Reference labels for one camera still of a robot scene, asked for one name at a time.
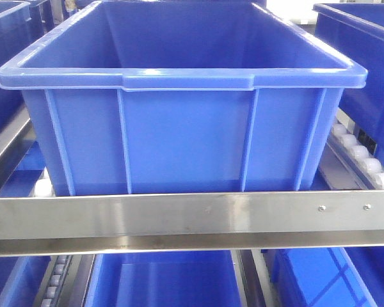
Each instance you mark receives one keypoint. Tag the large blue target crate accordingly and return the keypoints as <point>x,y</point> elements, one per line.
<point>136,97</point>

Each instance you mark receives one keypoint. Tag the white roller track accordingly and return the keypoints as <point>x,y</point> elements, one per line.
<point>355,157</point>

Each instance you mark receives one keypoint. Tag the steel shelf front rail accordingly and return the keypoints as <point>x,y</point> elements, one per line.
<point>158,222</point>

